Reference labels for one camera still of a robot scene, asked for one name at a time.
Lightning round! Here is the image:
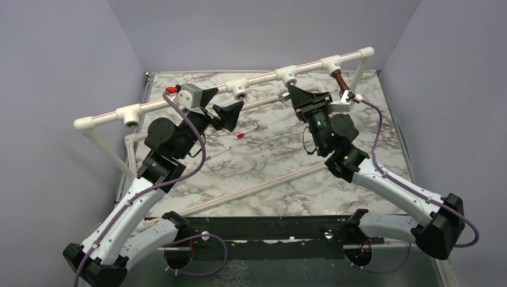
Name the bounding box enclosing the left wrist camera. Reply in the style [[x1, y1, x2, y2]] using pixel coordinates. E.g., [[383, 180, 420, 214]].
[[165, 84, 203, 110]]

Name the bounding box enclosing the chrome metal faucet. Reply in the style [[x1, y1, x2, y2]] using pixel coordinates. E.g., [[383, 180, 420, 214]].
[[278, 91, 291, 102]]

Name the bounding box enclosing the white red marker pen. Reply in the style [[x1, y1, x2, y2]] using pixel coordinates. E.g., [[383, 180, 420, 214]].
[[237, 126, 258, 140]]

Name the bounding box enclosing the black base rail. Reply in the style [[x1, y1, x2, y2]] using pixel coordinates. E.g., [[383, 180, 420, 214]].
[[163, 215, 384, 265]]

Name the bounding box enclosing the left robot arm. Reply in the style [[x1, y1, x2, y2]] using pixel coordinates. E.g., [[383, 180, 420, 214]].
[[63, 101, 244, 286]]

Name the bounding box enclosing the white PVC pipe frame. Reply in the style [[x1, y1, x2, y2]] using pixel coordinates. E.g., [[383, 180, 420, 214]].
[[74, 47, 374, 180]]

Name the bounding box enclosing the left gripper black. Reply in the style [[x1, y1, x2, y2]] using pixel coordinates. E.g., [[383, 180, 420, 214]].
[[175, 87, 243, 159]]

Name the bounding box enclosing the brown plastic faucet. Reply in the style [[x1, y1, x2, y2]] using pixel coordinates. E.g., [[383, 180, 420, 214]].
[[331, 69, 350, 95]]

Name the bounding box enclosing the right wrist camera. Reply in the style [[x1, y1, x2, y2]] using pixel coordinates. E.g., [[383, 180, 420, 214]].
[[329, 89, 363, 113]]

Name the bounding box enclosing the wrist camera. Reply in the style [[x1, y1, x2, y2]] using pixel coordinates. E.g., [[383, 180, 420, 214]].
[[165, 84, 203, 110], [329, 89, 363, 113]]

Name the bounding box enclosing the white purple marker pen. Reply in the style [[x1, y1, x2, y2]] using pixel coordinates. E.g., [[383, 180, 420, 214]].
[[205, 146, 231, 161]]

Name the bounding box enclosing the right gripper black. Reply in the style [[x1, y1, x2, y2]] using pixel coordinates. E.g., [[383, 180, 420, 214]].
[[289, 85, 335, 154]]

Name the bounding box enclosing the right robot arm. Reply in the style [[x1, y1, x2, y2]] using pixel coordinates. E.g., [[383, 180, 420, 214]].
[[284, 84, 465, 260]]

